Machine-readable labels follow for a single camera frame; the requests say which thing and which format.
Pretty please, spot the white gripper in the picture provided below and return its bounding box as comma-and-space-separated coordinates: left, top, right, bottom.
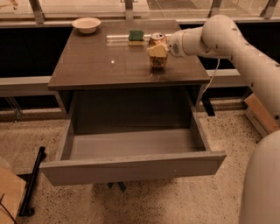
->
147, 29, 191, 58

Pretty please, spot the orange soda can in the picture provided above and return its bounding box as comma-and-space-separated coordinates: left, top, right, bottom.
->
149, 32, 167, 68

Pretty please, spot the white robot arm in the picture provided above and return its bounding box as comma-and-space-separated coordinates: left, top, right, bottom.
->
147, 15, 280, 224

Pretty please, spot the open grey top drawer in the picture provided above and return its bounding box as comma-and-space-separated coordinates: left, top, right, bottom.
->
40, 87, 226, 186

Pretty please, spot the green yellow sponge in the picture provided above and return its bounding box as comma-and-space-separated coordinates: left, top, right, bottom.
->
129, 30, 144, 46

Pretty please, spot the white bowl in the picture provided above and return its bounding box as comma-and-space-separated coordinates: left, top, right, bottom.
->
72, 17, 101, 34

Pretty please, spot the cardboard box on right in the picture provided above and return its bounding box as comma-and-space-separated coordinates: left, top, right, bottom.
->
245, 94, 280, 137

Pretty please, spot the metal window railing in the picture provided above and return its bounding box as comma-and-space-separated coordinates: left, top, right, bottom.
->
0, 0, 280, 27

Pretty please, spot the black metal bar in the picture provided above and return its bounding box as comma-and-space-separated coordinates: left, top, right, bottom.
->
18, 146, 46, 217

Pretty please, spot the wooden board at left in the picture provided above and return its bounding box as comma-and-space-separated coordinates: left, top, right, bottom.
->
0, 166, 26, 224

